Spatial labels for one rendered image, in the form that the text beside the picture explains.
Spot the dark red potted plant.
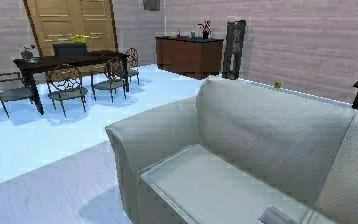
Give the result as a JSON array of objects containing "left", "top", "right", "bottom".
[{"left": 197, "top": 18, "right": 213, "bottom": 40}]

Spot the ornate brown metal chair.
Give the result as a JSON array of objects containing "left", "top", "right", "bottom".
[
  {"left": 0, "top": 68, "right": 35, "bottom": 119},
  {"left": 90, "top": 57, "right": 129, "bottom": 104},
  {"left": 46, "top": 63, "right": 89, "bottom": 118},
  {"left": 125, "top": 47, "right": 141, "bottom": 86}
]

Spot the yellow object on box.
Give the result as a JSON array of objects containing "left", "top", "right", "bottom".
[{"left": 70, "top": 33, "right": 92, "bottom": 44}]

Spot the grey framed wall picture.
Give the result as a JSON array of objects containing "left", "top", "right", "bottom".
[{"left": 142, "top": 0, "right": 161, "bottom": 12}]

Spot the dark wooden dining table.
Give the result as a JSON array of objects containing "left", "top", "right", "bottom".
[{"left": 12, "top": 50, "right": 131, "bottom": 116}]

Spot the small grey potted plant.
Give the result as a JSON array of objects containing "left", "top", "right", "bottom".
[{"left": 20, "top": 44, "right": 37, "bottom": 63}]

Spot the pale grey sofa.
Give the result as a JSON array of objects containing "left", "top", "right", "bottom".
[{"left": 105, "top": 75, "right": 358, "bottom": 224}]

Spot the tan wooden double door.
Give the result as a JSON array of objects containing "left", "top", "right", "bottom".
[{"left": 22, "top": 0, "right": 119, "bottom": 58}]

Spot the dark box on table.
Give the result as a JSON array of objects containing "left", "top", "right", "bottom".
[{"left": 52, "top": 42, "right": 89, "bottom": 58}]

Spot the brown wooden sideboard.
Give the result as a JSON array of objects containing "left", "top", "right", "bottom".
[{"left": 154, "top": 35, "right": 225, "bottom": 80}]

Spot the small grey remote control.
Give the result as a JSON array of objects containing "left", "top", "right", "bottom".
[{"left": 258, "top": 205, "right": 298, "bottom": 224}]

